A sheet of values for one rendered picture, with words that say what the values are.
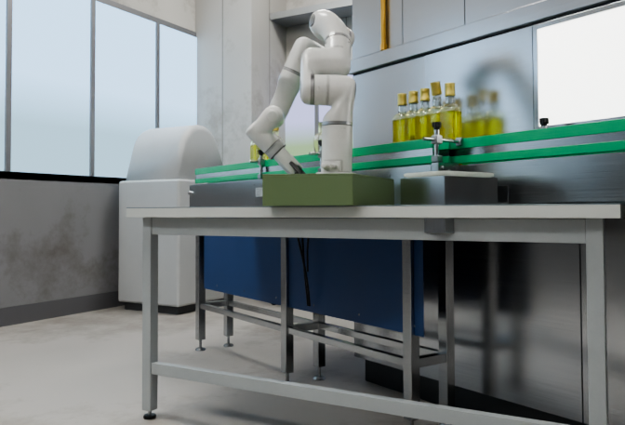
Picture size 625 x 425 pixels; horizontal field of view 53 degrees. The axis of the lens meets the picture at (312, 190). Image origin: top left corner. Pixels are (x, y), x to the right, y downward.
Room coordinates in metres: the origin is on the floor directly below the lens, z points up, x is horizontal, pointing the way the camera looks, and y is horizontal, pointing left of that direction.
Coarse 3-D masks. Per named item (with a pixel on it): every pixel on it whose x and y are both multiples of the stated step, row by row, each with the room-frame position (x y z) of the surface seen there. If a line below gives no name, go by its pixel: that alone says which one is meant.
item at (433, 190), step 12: (408, 180) 1.78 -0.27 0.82; (420, 180) 1.74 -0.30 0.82; (432, 180) 1.71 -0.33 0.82; (444, 180) 1.67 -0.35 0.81; (456, 180) 1.70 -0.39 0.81; (468, 180) 1.73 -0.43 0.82; (480, 180) 1.76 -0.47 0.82; (492, 180) 1.79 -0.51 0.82; (408, 192) 1.78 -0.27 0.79; (420, 192) 1.75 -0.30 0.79; (432, 192) 1.71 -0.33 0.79; (444, 192) 1.68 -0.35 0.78; (456, 192) 1.70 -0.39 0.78; (468, 192) 1.73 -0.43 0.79; (480, 192) 1.76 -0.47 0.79; (492, 192) 1.79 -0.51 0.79; (504, 192) 1.84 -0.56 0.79; (408, 204) 1.78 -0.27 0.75; (420, 204) 1.75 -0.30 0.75; (432, 204) 1.71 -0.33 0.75; (444, 204) 1.68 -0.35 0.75; (456, 204) 1.70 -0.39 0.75; (468, 204) 1.73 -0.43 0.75; (480, 204) 1.76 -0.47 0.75; (492, 204) 1.79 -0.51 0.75; (504, 204) 1.84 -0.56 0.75
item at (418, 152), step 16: (384, 144) 2.16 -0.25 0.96; (400, 144) 2.09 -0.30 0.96; (416, 144) 2.03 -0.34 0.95; (432, 144) 1.98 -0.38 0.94; (272, 160) 2.75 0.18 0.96; (304, 160) 2.55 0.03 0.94; (352, 160) 2.30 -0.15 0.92; (368, 160) 2.23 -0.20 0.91; (384, 160) 2.16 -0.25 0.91; (400, 160) 2.09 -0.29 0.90; (416, 160) 2.03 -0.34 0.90; (208, 176) 3.27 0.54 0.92; (224, 176) 3.12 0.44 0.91; (240, 176) 2.99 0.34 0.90; (256, 176) 2.87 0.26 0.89
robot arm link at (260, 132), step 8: (264, 112) 2.15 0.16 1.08; (272, 112) 2.14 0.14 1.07; (280, 112) 2.14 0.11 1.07; (256, 120) 2.17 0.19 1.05; (264, 120) 2.15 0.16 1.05; (272, 120) 2.14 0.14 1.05; (280, 120) 2.15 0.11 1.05; (248, 128) 2.17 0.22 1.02; (256, 128) 2.16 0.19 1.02; (264, 128) 2.16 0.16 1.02; (272, 128) 2.16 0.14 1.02; (248, 136) 2.18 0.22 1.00; (256, 136) 2.17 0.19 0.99; (264, 136) 2.16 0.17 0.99; (272, 136) 2.17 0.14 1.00; (256, 144) 2.19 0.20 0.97; (264, 144) 2.17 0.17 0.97; (272, 144) 2.17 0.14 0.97; (264, 152) 2.19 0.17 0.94
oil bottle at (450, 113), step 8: (448, 104) 2.07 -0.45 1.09; (456, 104) 2.08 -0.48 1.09; (440, 112) 2.09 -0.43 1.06; (448, 112) 2.07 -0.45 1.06; (456, 112) 2.07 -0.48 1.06; (440, 120) 2.09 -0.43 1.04; (448, 120) 2.07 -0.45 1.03; (456, 120) 2.07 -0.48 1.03; (440, 128) 2.09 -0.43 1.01; (448, 128) 2.07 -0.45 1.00; (456, 128) 2.07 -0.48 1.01; (448, 136) 2.07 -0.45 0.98; (456, 136) 2.07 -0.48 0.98
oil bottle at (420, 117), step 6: (420, 108) 2.19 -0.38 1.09; (426, 108) 2.17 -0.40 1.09; (420, 114) 2.17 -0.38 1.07; (426, 114) 2.15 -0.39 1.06; (420, 120) 2.17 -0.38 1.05; (426, 120) 2.15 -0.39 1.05; (420, 126) 2.17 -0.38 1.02; (426, 126) 2.15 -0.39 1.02; (420, 132) 2.17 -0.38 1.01; (426, 132) 2.15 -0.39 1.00; (420, 138) 2.17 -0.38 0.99
